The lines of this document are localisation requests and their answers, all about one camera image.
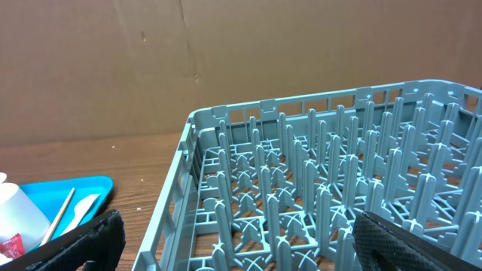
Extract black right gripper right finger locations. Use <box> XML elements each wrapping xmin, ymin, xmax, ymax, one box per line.
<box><xmin>353</xmin><ymin>212</ymin><xmax>481</xmax><ymax>271</ymax></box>

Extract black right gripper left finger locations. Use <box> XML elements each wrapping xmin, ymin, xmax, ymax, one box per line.
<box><xmin>1</xmin><ymin>210</ymin><xmax>125</xmax><ymax>271</ymax></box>

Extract red snack wrapper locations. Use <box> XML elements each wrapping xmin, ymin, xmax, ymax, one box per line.
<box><xmin>1</xmin><ymin>233</ymin><xmax>25</xmax><ymax>260</ymax></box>

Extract white cup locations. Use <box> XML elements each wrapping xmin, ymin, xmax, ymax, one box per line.
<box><xmin>0</xmin><ymin>183</ymin><xmax>50</xmax><ymax>250</ymax></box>

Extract white napkin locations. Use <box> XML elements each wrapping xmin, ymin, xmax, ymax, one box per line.
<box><xmin>0</xmin><ymin>254</ymin><xmax>12</xmax><ymax>265</ymax></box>

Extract white plastic fork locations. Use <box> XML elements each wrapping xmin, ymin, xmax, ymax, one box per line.
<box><xmin>61</xmin><ymin>193</ymin><xmax>100</xmax><ymax>235</ymax></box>

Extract wooden chopstick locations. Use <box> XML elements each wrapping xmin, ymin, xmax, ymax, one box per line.
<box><xmin>40</xmin><ymin>187</ymin><xmax>75</xmax><ymax>246</ymax></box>

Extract teal tray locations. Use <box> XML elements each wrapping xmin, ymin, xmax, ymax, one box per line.
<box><xmin>20</xmin><ymin>175</ymin><xmax>114</xmax><ymax>240</ymax></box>

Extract grey dish rack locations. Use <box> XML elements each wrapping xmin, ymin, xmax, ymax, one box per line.
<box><xmin>133</xmin><ymin>79</ymin><xmax>481</xmax><ymax>270</ymax></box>

